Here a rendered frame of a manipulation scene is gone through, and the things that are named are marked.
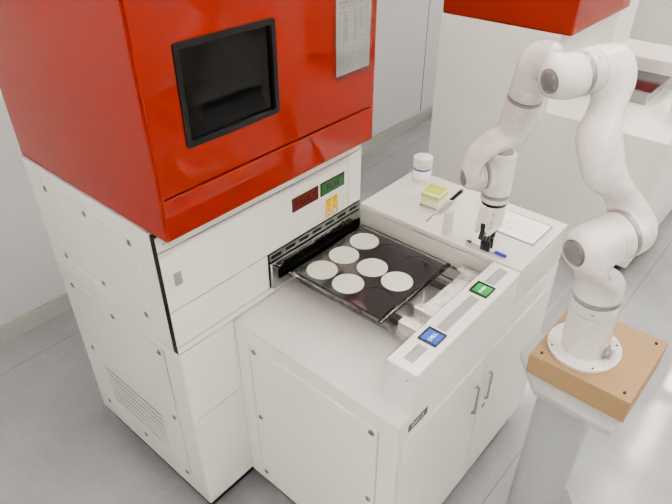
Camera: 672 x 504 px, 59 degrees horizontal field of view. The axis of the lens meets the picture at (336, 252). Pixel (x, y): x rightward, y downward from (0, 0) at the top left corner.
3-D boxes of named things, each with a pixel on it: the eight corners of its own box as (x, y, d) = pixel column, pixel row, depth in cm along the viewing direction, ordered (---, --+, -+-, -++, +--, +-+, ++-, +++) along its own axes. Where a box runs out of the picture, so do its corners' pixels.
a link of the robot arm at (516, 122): (490, 109, 147) (464, 197, 170) (549, 104, 150) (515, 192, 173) (477, 88, 153) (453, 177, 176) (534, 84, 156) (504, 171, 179)
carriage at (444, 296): (395, 337, 171) (395, 330, 169) (461, 278, 194) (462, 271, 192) (418, 350, 167) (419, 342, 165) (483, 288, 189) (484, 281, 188)
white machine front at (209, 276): (174, 351, 171) (148, 235, 148) (354, 233, 221) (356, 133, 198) (180, 356, 169) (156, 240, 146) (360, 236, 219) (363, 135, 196)
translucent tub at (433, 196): (418, 207, 208) (420, 190, 204) (429, 199, 213) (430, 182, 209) (437, 214, 205) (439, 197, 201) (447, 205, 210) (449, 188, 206)
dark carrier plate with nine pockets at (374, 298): (293, 272, 189) (293, 270, 189) (361, 228, 211) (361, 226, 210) (379, 319, 171) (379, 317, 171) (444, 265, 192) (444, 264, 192)
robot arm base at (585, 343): (635, 348, 160) (652, 295, 149) (597, 385, 151) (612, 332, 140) (571, 314, 172) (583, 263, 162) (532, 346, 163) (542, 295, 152)
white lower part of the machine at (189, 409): (106, 416, 254) (54, 261, 207) (249, 319, 305) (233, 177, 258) (213, 518, 216) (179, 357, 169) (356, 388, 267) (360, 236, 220)
